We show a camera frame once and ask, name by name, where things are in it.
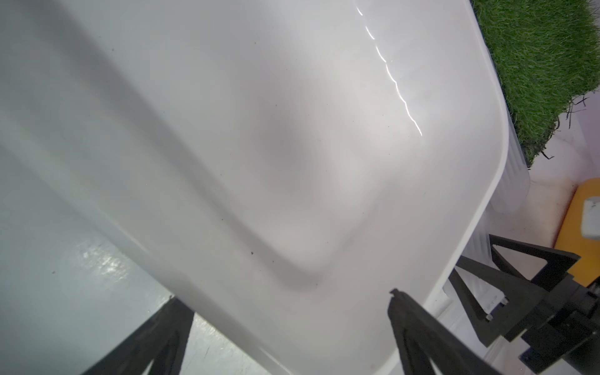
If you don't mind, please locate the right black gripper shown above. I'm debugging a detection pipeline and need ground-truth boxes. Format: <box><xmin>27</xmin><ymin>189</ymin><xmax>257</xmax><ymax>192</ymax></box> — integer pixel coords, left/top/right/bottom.
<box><xmin>448</xmin><ymin>234</ymin><xmax>599</xmax><ymax>374</ymax></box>

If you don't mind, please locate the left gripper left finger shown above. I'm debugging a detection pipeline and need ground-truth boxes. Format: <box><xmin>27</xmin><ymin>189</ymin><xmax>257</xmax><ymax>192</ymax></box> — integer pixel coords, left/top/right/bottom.
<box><xmin>84</xmin><ymin>298</ymin><xmax>195</xmax><ymax>374</ymax></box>

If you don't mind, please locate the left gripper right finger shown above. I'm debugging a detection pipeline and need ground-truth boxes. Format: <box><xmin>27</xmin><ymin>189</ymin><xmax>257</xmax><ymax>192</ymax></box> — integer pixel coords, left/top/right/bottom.
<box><xmin>387</xmin><ymin>289</ymin><xmax>498</xmax><ymax>374</ymax></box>

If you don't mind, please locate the yellow plastic storage box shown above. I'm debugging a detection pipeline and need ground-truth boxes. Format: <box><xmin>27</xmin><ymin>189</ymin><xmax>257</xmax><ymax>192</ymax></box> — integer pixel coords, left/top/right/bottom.
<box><xmin>555</xmin><ymin>178</ymin><xmax>599</xmax><ymax>287</ymax></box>

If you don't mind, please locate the white plastic storage box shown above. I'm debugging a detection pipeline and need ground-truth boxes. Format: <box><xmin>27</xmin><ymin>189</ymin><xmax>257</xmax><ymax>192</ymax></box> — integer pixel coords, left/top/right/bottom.
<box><xmin>1</xmin><ymin>1</ymin><xmax>509</xmax><ymax>374</ymax></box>

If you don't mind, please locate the clear pencil case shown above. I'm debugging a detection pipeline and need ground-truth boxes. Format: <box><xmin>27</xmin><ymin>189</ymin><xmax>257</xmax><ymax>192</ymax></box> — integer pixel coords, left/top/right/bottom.
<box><xmin>487</xmin><ymin>112</ymin><xmax>531</xmax><ymax>214</ymax></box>

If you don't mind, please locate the green artificial grass mat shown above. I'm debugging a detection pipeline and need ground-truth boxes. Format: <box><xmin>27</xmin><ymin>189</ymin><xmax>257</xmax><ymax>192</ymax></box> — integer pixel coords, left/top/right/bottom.
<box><xmin>470</xmin><ymin>0</ymin><xmax>599</xmax><ymax>166</ymax></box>

